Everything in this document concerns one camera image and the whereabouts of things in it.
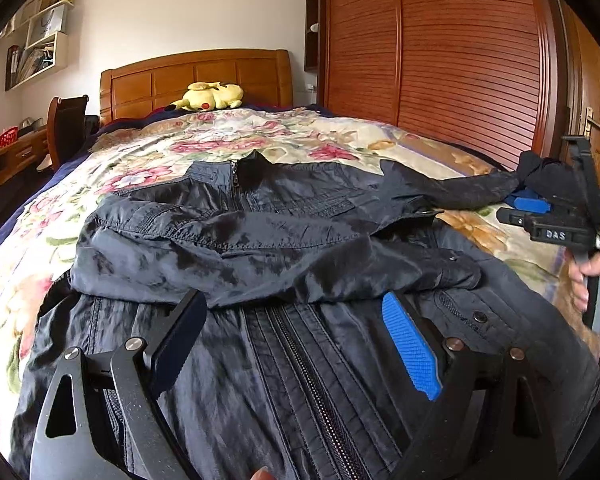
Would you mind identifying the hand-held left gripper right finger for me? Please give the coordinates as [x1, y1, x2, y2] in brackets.
[381, 291, 561, 480]

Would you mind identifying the white wall shelf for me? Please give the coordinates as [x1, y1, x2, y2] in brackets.
[0, 0, 76, 92]

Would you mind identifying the wooden slatted wardrobe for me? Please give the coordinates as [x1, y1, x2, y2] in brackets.
[316, 0, 576, 173]

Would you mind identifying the yellow plush toy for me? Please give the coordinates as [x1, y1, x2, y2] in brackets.
[161, 81, 245, 112]

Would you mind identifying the wooden door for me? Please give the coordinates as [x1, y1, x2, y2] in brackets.
[562, 0, 600, 196]

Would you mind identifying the wooden desk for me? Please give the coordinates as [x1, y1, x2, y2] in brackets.
[0, 127, 51, 201]

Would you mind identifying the wooden chair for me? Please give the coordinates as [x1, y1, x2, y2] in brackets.
[46, 94, 101, 168]

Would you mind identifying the wooden open side shelf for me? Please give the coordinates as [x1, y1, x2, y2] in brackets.
[304, 0, 323, 72]

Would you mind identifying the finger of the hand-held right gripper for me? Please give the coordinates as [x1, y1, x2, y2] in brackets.
[504, 187, 552, 214]
[496, 207, 588, 247]

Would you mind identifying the dark navy jacket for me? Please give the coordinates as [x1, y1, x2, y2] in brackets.
[7, 149, 600, 480]

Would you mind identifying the person's right hand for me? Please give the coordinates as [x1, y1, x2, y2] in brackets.
[567, 255, 600, 311]

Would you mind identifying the floral blanket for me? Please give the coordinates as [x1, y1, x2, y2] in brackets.
[0, 107, 600, 461]

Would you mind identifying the wooden bed headboard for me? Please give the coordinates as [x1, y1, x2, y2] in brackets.
[99, 49, 295, 126]

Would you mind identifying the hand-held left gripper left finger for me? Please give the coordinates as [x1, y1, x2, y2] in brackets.
[29, 289, 208, 480]

